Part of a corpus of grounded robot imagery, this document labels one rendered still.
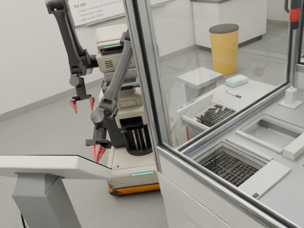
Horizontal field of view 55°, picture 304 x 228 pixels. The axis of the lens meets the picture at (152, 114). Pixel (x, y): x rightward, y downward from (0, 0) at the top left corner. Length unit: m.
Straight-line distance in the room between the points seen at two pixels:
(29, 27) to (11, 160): 3.34
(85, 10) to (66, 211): 3.55
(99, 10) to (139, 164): 2.81
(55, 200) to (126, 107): 1.03
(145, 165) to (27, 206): 1.25
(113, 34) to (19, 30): 2.63
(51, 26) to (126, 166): 2.63
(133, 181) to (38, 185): 1.27
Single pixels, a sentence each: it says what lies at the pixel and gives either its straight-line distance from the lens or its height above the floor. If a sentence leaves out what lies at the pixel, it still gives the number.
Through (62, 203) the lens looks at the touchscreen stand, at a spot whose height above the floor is 0.91.
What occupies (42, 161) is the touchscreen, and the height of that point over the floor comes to 1.18.
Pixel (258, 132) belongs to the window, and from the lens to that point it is 0.75.
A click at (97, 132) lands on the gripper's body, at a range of 1.27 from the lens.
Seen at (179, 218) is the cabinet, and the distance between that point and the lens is 1.36.
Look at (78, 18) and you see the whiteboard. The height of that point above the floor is 1.07.
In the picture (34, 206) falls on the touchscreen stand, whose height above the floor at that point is 0.96.
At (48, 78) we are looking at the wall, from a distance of 4.57.
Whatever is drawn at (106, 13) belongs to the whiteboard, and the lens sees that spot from 4.65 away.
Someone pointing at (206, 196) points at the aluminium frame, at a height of 1.00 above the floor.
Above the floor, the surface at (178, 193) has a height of 0.90.
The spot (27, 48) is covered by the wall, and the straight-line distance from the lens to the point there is 4.43.
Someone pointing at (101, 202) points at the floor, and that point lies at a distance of 2.59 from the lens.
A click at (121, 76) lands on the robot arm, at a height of 1.28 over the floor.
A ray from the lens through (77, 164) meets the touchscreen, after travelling 1.04.
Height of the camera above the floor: 1.76
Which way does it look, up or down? 29 degrees down
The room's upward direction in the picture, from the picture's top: 11 degrees counter-clockwise
